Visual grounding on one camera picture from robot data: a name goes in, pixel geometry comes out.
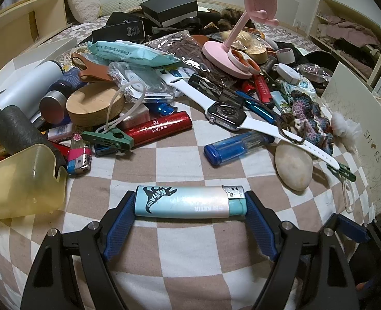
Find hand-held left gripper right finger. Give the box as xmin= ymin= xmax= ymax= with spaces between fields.
xmin=245 ymin=190 xmax=356 ymax=310

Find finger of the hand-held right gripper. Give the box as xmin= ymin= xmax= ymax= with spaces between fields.
xmin=337 ymin=214 xmax=370 ymax=243

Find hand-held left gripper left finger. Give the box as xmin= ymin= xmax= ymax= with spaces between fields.
xmin=20 ymin=190 xmax=137 ymax=310

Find pale teal lighter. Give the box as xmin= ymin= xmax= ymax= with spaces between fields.
xmin=135 ymin=185 xmax=246 ymax=219

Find white shoe box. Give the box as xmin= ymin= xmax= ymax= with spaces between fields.
xmin=320 ymin=61 xmax=381 ymax=217

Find green clothespin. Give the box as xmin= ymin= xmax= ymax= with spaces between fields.
xmin=325 ymin=162 xmax=357 ymax=182
xmin=81 ymin=127 xmax=135 ymax=153

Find beige smooth stone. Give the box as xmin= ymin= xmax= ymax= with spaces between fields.
xmin=275 ymin=143 xmax=314 ymax=192

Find pink white lighter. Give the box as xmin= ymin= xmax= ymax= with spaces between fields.
xmin=66 ymin=132 xmax=92 ymax=177

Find translucent blue lighter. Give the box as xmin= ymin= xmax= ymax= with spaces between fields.
xmin=204 ymin=131 xmax=275 ymax=168

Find checkered bed sheet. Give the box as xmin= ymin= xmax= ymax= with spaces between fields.
xmin=0 ymin=16 xmax=381 ymax=310

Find long red lighter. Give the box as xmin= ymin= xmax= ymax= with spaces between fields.
xmin=122 ymin=110 xmax=193 ymax=150

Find yellow translucent plastic holder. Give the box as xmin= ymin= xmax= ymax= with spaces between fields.
xmin=0 ymin=144 xmax=69 ymax=222

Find dark blue lighter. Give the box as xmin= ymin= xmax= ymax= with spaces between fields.
xmin=235 ymin=90 xmax=281 ymax=124

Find white smartwatch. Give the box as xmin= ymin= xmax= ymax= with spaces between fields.
xmin=157 ymin=68 xmax=340 ymax=172

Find metallic blue lighter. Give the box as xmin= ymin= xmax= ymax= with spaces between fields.
xmin=148 ymin=102 xmax=178 ymax=117

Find round cork block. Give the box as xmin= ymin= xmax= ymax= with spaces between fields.
xmin=65 ymin=82 xmax=127 ymax=127

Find dark blue bottle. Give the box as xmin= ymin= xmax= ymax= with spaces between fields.
xmin=39 ymin=66 xmax=88 ymax=125

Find black foam tube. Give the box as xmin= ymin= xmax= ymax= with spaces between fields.
xmin=0 ymin=106 xmax=66 ymax=170

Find clear earbuds case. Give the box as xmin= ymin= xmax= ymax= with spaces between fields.
xmin=95 ymin=61 xmax=175 ymax=138

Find black zebra lighter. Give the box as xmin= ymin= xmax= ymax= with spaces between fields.
xmin=187 ymin=73 xmax=246 ymax=110

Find clear bag with dark item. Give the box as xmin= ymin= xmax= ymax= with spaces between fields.
xmin=294 ymin=65 xmax=334 ymax=88

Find white round tape measure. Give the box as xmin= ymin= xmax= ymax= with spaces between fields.
xmin=275 ymin=64 xmax=303 ymax=83

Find silver thermos bottle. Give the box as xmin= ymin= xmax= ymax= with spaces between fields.
xmin=0 ymin=60 xmax=64 ymax=121

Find dark clothes pile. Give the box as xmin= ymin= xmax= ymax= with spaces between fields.
xmin=334 ymin=37 xmax=381 ymax=75

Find grey tape roll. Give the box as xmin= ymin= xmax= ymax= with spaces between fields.
xmin=274 ymin=48 xmax=296 ymax=64

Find round wooden box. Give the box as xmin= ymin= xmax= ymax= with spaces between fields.
xmin=246 ymin=35 xmax=269 ymax=64

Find teal wet wipes pack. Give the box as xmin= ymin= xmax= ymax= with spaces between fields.
xmin=88 ymin=40 xmax=185 ymax=69

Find clear bag with brown contents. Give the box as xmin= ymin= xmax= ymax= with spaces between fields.
xmin=144 ymin=32 xmax=217 ymax=73

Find black labelled box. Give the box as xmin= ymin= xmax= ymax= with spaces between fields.
xmin=91 ymin=20 xmax=146 ymax=45

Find pink clothes pile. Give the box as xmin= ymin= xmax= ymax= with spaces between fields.
xmin=316 ymin=14 xmax=381 ymax=47

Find black pouch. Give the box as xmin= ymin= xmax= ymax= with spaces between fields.
xmin=106 ymin=11 xmax=143 ymax=27

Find brown fur item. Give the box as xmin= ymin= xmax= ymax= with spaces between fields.
xmin=219 ymin=7 xmax=253 ymax=30

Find wooden bedside shelf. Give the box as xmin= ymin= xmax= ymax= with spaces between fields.
xmin=0 ymin=0 xmax=73 ymax=81

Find green bolster pillow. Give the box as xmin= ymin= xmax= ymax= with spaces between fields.
xmin=100 ymin=0 xmax=147 ymax=13

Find black gift box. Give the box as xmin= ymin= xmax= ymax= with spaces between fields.
xmin=140 ymin=0 xmax=198 ymax=28

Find white fluffy pillow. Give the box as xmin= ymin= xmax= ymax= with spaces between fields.
xmin=66 ymin=0 xmax=101 ymax=24

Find pink bunny phone stand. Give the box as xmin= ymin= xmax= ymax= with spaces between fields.
xmin=202 ymin=0 xmax=287 ymax=79

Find brown leather strap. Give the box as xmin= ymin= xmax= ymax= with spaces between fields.
xmin=70 ymin=52 xmax=114 ymax=84

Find orange handled scissors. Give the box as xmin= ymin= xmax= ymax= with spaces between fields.
xmin=227 ymin=48 xmax=261 ymax=79

